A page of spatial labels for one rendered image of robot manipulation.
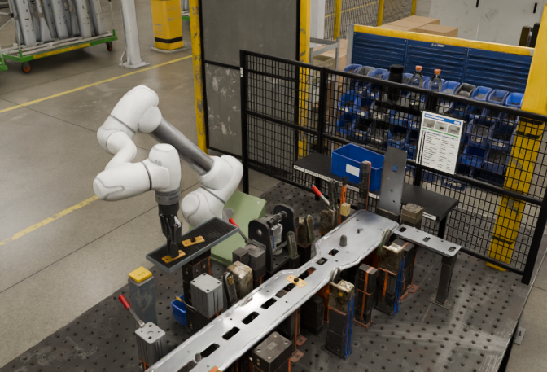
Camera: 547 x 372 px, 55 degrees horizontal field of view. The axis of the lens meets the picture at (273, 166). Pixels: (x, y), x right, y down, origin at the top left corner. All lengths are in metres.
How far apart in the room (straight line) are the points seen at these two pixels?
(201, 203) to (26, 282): 1.86
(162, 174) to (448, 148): 1.49
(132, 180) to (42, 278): 2.41
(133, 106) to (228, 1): 2.58
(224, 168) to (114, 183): 0.95
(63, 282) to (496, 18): 6.98
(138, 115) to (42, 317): 1.84
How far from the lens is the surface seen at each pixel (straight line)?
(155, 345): 1.88
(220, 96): 5.03
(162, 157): 1.78
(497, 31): 8.74
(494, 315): 2.65
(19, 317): 3.81
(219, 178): 2.58
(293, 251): 2.28
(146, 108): 2.31
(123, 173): 1.76
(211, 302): 1.97
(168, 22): 9.72
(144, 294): 1.99
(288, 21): 4.37
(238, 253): 2.13
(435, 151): 2.75
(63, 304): 3.82
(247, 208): 2.74
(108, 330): 2.48
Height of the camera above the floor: 2.34
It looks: 26 degrees down
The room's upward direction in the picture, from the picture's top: straight up
